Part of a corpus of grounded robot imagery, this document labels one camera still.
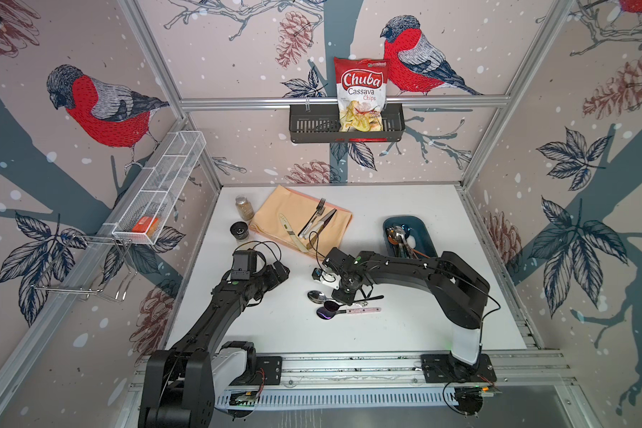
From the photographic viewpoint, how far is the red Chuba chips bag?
831 mm

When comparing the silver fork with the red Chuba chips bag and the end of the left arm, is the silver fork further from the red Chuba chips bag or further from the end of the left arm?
the red Chuba chips bag

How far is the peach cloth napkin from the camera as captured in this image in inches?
40.6

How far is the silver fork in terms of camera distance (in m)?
1.06

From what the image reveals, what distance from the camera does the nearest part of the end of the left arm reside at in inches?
25.6

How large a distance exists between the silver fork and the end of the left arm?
9.3 inches

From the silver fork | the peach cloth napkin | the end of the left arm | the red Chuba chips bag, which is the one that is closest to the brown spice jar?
the peach cloth napkin
